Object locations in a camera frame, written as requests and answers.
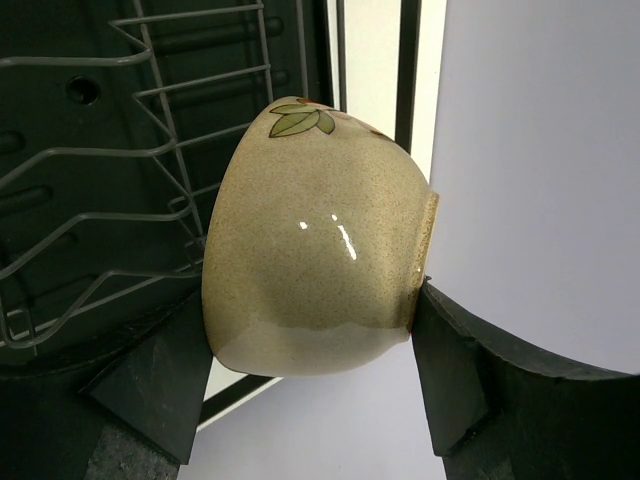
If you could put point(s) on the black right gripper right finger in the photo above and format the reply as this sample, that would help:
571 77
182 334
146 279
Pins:
499 407

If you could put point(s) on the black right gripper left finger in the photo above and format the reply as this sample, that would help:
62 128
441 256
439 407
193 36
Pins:
121 405

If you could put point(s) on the beige bowl with leaf pattern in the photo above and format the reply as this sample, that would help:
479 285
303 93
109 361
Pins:
317 246

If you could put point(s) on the wire dish rack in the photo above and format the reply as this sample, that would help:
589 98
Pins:
118 120

